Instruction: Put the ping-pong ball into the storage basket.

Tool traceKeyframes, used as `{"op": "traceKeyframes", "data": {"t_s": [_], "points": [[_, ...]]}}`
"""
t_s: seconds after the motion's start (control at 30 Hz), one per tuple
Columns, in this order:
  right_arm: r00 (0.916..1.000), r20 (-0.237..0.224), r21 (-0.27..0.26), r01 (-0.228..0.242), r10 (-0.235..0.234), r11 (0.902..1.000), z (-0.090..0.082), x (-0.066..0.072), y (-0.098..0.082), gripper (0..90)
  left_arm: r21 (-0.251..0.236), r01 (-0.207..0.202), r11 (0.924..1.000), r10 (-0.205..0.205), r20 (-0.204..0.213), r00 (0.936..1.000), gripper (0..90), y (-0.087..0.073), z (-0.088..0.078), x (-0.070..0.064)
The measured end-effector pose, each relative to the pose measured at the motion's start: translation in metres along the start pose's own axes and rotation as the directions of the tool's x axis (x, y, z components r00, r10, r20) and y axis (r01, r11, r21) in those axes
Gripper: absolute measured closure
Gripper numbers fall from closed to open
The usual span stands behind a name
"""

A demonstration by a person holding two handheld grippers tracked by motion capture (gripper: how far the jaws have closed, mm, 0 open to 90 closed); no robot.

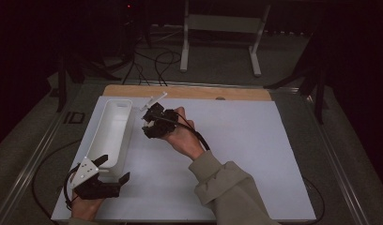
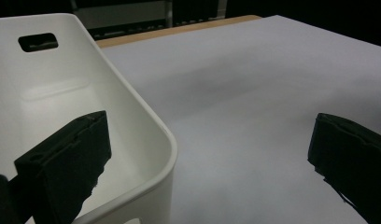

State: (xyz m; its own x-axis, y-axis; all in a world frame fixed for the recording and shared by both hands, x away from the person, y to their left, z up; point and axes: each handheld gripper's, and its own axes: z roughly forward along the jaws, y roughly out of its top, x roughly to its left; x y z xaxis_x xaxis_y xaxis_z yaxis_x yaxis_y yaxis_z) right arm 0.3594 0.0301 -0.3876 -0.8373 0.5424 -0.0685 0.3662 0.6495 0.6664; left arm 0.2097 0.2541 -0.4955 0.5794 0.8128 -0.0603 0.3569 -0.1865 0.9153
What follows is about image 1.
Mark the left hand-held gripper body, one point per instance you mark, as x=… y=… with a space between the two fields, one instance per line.
x=92 y=189

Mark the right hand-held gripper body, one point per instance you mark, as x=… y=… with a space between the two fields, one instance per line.
x=161 y=123

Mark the white plastic bin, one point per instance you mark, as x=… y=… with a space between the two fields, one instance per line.
x=110 y=137

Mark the person's left hand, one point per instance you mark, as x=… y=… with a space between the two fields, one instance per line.
x=86 y=209

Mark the person's right hand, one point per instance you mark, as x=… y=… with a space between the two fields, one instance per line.
x=183 y=137

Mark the white table mat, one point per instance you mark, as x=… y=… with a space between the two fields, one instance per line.
x=242 y=140

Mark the black stand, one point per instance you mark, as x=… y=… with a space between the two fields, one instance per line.
x=319 y=93
x=63 y=81

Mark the white metal stand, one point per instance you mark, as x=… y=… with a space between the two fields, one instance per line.
x=221 y=23

